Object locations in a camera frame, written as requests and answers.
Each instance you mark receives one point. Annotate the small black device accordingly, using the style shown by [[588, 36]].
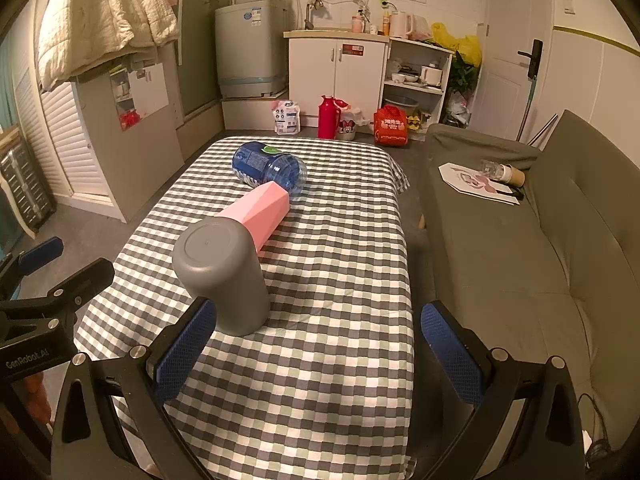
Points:
[[516, 192]]

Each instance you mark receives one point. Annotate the orange bottle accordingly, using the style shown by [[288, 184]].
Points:
[[386, 24]]

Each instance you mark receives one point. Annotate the small pink cup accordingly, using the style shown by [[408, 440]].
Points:
[[357, 24]]

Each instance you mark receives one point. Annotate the white washing machine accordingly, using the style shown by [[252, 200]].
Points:
[[250, 50]]

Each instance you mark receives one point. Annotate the white cartoon print bucket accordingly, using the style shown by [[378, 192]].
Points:
[[347, 127]]

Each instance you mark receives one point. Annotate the stack of white bowls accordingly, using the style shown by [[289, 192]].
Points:
[[405, 78]]

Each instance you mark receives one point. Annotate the pink faceted cup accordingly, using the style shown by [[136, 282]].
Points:
[[260, 210]]

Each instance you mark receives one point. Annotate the grey-blue basin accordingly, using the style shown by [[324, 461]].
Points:
[[401, 105]]

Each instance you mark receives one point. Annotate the red shopping bag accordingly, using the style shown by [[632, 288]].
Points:
[[392, 127]]

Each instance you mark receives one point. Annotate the grey cup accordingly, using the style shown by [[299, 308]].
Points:
[[220, 270]]

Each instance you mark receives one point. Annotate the white light switch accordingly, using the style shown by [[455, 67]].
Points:
[[570, 6]]

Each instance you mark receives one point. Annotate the white electric kettle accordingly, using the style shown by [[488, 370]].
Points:
[[400, 25]]

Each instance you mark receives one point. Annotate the yellow plastic bag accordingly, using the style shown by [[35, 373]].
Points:
[[462, 45]]

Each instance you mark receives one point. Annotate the white detergent bag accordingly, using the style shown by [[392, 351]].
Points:
[[286, 117]]

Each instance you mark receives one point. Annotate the brown white paper cup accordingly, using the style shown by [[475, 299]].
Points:
[[512, 175]]

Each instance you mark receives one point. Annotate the grey ribbed suitcase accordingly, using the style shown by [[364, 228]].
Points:
[[22, 185]]

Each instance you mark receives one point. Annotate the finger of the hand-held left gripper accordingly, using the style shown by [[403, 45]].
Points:
[[44, 252], [82, 280]]

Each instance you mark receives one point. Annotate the white sink cabinet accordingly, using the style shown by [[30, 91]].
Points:
[[335, 67]]

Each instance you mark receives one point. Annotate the grey-green sofa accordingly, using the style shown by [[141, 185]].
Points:
[[500, 270]]

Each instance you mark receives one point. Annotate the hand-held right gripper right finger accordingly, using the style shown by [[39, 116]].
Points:
[[452, 355]]

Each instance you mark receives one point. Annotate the blue plastic water bottle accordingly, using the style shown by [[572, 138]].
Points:
[[265, 162]]

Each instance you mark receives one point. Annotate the white washing machine platform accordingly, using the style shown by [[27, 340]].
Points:
[[250, 112]]

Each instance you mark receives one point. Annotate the metal faucet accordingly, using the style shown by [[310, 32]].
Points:
[[310, 15]]

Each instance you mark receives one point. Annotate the grey white checkered tablecloth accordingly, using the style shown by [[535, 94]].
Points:
[[325, 320]]

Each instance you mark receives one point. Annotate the red thermos flask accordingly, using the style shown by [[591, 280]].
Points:
[[327, 120]]

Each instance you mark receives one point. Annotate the clear glass cup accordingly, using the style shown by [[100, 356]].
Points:
[[490, 168]]

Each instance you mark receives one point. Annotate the white louvred wardrobe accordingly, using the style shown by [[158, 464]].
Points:
[[85, 160]]

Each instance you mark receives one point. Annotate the white open shelf unit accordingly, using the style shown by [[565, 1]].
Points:
[[445, 105]]

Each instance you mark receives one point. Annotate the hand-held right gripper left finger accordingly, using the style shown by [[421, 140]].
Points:
[[186, 347]]

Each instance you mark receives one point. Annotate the white door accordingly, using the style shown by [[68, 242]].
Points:
[[505, 20]]

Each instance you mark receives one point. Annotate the beige quilted blanket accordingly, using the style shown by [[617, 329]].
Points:
[[110, 15]]

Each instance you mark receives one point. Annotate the green plant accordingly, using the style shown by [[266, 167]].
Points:
[[462, 75]]

